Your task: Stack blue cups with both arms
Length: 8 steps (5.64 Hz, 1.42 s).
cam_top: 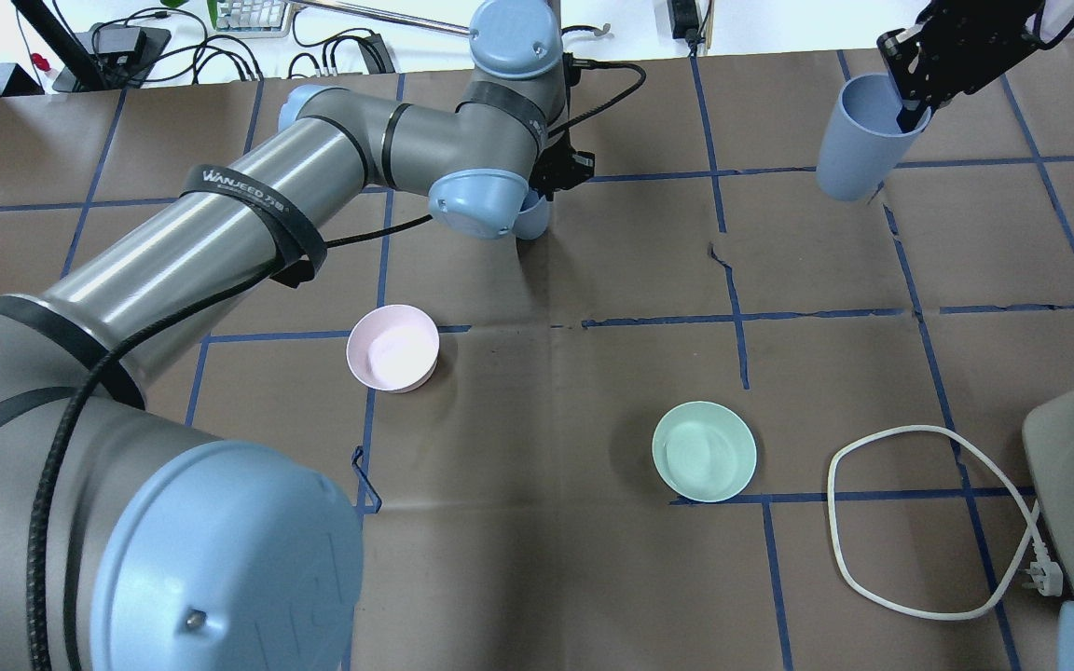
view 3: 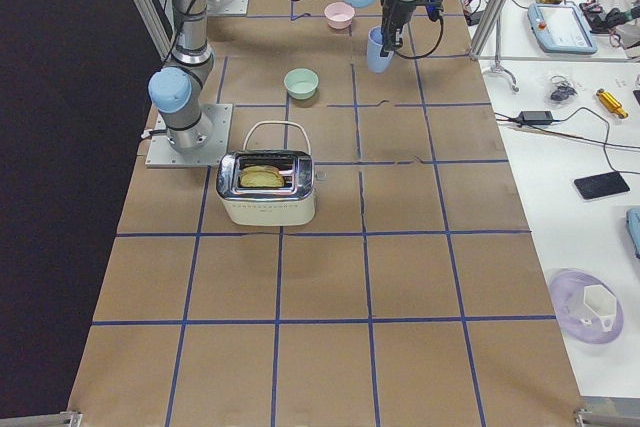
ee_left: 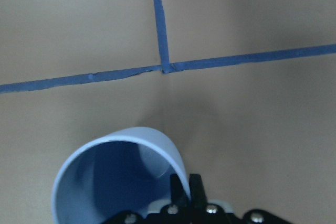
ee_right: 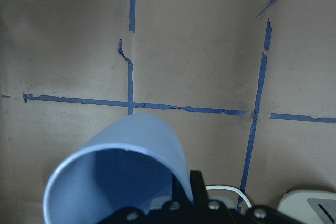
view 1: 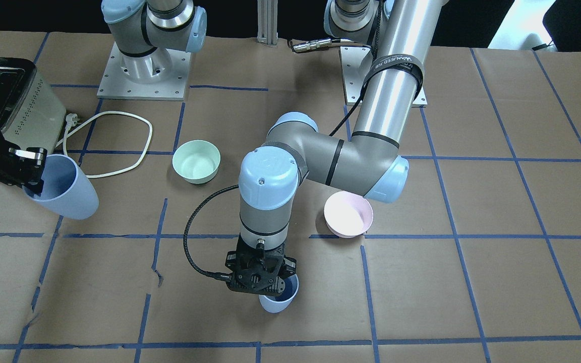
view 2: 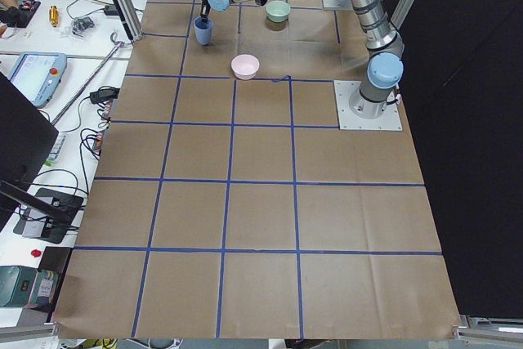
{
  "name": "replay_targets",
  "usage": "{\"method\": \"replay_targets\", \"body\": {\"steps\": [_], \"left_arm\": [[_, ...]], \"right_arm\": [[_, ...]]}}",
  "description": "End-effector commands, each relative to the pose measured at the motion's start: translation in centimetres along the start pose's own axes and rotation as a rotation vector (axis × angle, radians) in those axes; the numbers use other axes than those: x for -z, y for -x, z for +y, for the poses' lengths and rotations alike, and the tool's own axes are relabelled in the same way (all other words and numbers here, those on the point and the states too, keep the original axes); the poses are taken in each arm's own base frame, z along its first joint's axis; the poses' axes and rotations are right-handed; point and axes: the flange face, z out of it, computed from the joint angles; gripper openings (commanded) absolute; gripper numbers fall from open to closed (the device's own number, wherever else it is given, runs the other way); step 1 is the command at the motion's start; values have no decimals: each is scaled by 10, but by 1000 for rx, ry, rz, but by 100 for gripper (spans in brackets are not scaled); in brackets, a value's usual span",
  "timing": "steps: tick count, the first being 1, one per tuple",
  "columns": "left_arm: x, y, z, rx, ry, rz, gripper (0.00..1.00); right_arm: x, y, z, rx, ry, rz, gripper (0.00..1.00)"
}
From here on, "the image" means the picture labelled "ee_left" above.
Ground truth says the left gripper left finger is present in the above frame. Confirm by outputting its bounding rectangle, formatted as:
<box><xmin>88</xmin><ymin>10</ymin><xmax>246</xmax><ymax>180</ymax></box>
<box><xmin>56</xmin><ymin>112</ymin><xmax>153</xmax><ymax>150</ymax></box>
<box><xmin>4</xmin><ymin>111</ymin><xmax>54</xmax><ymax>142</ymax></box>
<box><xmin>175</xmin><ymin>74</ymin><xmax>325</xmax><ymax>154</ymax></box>
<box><xmin>170</xmin><ymin>174</ymin><xmax>189</xmax><ymax>207</ymax></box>

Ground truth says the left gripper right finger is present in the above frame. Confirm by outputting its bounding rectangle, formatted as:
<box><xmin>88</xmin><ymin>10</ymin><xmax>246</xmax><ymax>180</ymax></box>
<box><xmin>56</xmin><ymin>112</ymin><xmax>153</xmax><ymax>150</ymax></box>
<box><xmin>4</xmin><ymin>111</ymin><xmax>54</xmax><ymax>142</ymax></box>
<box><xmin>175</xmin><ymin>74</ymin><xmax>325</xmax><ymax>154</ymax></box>
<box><xmin>189</xmin><ymin>174</ymin><xmax>207</xmax><ymax>206</ymax></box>

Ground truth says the blue cup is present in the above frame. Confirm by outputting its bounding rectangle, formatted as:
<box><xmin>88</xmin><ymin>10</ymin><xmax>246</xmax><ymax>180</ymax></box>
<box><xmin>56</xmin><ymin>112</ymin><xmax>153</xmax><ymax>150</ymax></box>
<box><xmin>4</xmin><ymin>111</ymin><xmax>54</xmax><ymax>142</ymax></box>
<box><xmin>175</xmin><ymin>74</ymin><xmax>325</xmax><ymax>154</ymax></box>
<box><xmin>51</xmin><ymin>127</ymin><xmax>190</xmax><ymax>223</ymax></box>

